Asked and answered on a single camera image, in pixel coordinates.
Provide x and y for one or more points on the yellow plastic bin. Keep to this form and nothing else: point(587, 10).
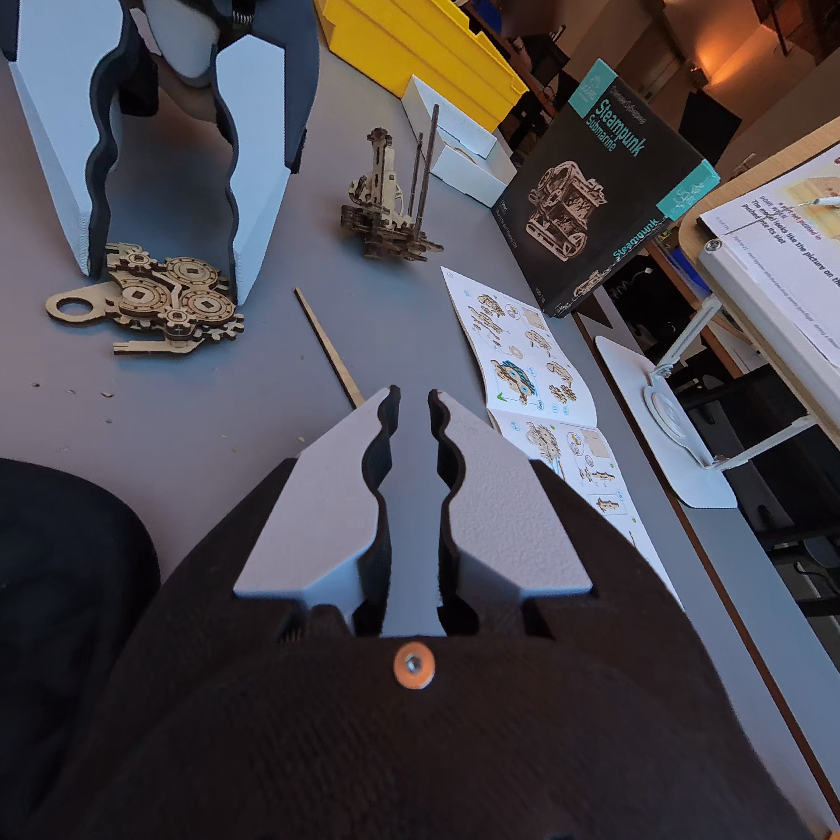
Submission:
point(420, 46)

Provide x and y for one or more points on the dark cloth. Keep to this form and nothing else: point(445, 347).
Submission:
point(72, 623)

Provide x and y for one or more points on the white cardboard box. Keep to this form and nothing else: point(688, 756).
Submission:
point(472, 177)

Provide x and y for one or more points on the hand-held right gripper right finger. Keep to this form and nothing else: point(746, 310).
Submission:
point(512, 525)

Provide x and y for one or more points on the model instruction booklet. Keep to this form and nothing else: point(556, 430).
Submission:
point(518, 367)

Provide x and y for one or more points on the printed instruction sheet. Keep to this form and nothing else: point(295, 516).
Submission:
point(787, 275)

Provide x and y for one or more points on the wooden model frame with rods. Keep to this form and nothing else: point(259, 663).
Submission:
point(384, 203)

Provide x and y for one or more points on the black model kit box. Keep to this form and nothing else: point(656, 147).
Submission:
point(590, 197)

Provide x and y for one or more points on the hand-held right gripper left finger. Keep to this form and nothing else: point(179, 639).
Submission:
point(315, 518)

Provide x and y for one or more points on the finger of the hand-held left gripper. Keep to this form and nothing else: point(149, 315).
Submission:
point(59, 131)
point(262, 164)

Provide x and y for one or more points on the instruction sheet on stand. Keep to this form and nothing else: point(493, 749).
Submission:
point(656, 407)

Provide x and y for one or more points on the wooden gear assembly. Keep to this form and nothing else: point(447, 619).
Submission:
point(164, 295)

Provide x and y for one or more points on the thin wooden stick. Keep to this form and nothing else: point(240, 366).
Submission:
point(328, 348)

